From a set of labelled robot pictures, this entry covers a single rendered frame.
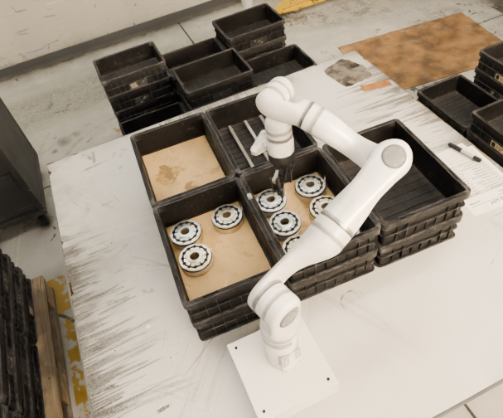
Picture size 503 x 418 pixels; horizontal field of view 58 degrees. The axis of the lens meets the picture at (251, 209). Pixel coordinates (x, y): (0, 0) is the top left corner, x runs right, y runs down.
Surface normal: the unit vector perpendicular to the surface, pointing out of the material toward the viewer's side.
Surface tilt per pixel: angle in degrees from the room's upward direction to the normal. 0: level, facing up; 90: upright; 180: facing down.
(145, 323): 0
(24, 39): 90
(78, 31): 90
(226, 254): 0
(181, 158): 0
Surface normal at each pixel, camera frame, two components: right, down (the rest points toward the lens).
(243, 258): -0.13, -0.65
